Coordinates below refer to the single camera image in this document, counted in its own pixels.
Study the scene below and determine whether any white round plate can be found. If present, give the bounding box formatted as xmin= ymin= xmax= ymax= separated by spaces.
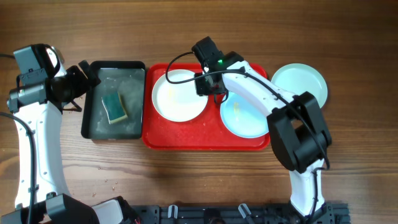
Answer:
xmin=152 ymin=75 xmax=208 ymax=122

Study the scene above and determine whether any green yellow sponge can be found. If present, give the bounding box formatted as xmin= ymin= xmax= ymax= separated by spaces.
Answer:
xmin=101 ymin=91 xmax=127 ymax=124

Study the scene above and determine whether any light blue plate front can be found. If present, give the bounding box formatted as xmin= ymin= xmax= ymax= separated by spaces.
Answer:
xmin=271 ymin=63 xmax=328 ymax=108

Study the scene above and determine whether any light blue plate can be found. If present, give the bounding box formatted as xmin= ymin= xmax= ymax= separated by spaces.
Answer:
xmin=220 ymin=92 xmax=269 ymax=139
xmin=271 ymin=63 xmax=328 ymax=108

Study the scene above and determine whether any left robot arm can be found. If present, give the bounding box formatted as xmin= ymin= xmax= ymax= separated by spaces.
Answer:
xmin=1 ymin=44 xmax=141 ymax=223

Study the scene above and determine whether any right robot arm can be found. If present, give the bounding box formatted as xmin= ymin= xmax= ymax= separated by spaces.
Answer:
xmin=192 ymin=37 xmax=331 ymax=222

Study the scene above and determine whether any black metal tray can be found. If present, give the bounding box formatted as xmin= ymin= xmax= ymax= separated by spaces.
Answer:
xmin=81 ymin=60 xmax=146 ymax=140

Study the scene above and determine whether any red plastic tray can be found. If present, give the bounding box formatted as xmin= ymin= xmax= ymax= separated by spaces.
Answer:
xmin=142 ymin=63 xmax=270 ymax=151

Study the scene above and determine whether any light blue plate right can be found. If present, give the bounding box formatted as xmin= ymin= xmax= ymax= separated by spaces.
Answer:
xmin=220 ymin=92 xmax=269 ymax=139

